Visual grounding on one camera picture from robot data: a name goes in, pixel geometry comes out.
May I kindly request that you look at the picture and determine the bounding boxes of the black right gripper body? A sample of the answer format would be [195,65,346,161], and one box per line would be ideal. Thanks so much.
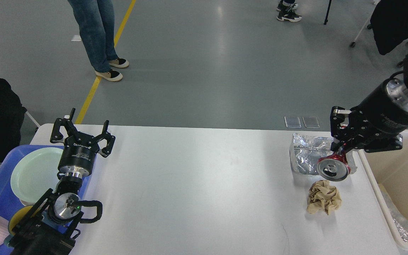
[349,79,408,142]

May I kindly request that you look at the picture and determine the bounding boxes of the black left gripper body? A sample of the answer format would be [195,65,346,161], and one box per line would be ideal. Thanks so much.
[58,139,99,177]

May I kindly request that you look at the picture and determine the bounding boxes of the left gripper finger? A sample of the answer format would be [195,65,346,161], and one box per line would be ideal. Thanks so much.
[89,120,115,158]
[49,108,78,146]

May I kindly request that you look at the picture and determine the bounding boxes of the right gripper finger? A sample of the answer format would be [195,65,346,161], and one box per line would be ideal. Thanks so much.
[342,133,403,153]
[330,106,357,152]

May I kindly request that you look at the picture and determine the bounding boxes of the light green plate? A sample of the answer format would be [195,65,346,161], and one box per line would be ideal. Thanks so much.
[10,147,63,202]

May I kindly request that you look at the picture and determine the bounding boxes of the silver foil bag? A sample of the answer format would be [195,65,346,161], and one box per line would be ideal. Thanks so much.
[290,133,357,176]
[378,183,408,243]

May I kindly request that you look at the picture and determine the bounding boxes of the red foil wrapper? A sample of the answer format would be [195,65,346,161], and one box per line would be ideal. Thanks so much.
[316,151,351,181]

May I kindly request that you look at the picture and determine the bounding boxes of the brown paper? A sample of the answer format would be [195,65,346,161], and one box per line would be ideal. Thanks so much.
[306,180,342,215]

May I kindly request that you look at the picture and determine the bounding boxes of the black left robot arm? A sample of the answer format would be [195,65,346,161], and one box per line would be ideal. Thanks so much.
[5,108,115,255]

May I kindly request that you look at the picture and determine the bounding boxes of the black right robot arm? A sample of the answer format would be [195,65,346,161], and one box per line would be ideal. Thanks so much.
[330,55,408,152]

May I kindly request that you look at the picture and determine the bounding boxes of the beige plastic bin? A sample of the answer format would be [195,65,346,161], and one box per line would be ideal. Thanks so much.
[358,130,408,250]

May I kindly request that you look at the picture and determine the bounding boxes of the pink plate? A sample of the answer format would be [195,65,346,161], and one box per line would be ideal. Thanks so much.
[19,199,35,206]

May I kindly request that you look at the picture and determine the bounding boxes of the blue plastic tray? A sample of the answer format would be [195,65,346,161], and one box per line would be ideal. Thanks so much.
[0,145,63,220]

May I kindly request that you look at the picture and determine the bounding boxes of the black jacket on chair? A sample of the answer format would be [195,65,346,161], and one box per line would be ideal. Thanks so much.
[350,0,408,55]

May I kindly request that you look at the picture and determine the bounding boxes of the person in black and jeans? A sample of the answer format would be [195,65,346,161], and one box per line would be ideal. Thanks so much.
[68,0,129,82]

